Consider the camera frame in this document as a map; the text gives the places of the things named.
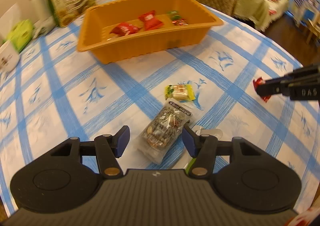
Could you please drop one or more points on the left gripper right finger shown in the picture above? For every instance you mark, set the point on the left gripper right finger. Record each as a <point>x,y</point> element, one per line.
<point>203,147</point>

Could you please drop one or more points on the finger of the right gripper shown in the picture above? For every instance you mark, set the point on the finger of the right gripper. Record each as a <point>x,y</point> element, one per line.
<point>278,86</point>

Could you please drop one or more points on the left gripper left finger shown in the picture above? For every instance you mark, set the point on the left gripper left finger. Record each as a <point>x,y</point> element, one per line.
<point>108,148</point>

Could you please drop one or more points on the dark red candy packet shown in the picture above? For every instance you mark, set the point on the dark red candy packet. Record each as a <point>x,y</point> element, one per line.
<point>261,89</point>

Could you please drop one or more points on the mixed nuts clear packet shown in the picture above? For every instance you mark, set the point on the mixed nuts clear packet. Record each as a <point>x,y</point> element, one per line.
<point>159,135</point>

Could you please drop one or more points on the blue checkered tablecloth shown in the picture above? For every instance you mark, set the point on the blue checkered tablecloth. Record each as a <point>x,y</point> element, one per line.
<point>56,92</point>

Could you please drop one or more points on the yellow green snack bar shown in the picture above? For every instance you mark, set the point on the yellow green snack bar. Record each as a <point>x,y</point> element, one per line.
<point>179,92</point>

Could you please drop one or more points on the sofa with green cover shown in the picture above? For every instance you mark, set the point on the sofa with green cover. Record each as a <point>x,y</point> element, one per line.
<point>261,12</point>

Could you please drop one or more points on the red snack packet left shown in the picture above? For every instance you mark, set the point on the red snack packet left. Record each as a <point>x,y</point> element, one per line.
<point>125,28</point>

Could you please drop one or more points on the red snack packet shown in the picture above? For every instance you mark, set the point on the red snack packet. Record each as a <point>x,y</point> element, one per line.
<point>150,21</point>
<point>125,28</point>

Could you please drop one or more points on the orange plastic tray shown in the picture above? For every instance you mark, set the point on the orange plastic tray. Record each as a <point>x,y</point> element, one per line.
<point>95,36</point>

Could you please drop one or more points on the green candy packet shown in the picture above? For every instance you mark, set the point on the green candy packet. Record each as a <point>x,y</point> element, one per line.
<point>174,15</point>

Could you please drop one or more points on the red snack packet middle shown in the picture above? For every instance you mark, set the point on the red snack packet middle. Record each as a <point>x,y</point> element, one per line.
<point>150,21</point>

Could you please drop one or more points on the white mug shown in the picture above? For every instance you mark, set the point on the white mug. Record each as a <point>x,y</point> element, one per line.
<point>9,57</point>

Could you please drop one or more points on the grey crumpled cloth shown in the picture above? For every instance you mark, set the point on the grey crumpled cloth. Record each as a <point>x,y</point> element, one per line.
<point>44,27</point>

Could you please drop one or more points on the green tissue pack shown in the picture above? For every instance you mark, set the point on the green tissue pack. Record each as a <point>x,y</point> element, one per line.
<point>19,32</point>

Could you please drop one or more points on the white thermos bottle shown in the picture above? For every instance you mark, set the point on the white thermos bottle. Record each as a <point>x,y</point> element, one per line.
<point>42,9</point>

